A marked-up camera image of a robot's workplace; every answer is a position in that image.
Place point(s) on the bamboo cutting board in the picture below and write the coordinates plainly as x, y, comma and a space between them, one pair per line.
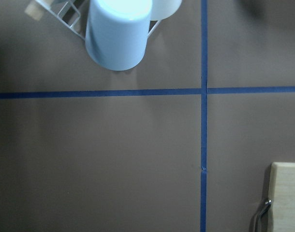
279, 206

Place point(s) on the blue cup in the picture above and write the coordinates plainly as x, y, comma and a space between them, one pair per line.
117, 32

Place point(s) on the cup rack with wooden handle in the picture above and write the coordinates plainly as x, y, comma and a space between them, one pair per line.
72, 14

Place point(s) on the white cup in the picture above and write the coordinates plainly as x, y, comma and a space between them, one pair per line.
162, 9

